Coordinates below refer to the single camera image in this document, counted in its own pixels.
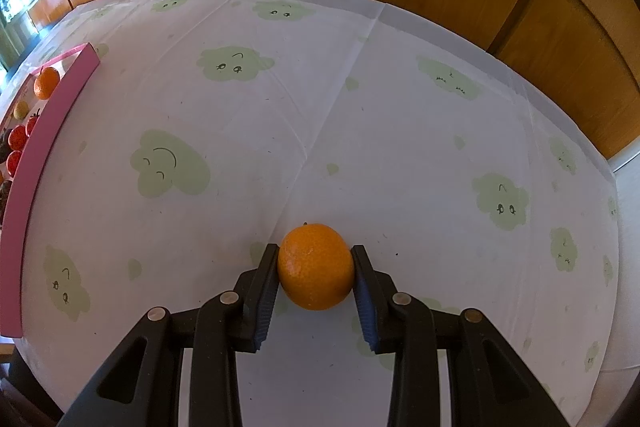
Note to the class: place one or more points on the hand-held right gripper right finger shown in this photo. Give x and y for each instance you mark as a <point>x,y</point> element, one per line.
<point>364,307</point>

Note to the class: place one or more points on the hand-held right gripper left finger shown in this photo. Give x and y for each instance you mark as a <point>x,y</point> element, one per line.
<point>265,297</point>

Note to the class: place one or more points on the small orange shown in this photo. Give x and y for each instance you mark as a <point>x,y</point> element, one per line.
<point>315,267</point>

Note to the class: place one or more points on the pink shallow cardboard box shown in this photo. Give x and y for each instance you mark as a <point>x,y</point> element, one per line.
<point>50,132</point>

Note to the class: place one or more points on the dark brown water chestnut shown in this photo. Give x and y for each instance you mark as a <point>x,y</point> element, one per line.
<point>4,195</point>
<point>4,144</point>

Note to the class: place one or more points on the red cherry tomato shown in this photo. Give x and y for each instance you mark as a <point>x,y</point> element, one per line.
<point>18,137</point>
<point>14,161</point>

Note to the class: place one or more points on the cherry tomato with stem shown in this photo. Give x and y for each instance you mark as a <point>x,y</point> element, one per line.
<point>32,125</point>

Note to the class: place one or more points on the large reddish orange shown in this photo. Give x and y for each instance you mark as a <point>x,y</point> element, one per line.
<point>46,83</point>

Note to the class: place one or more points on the small yellow-green round fruit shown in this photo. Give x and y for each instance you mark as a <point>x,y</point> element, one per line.
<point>20,109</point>

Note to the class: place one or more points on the white tablecloth with green clouds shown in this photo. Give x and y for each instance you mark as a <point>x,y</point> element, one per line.
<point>400,157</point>

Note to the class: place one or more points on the wooden door with glass panes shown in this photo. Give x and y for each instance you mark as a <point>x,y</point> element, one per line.
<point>12,7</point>

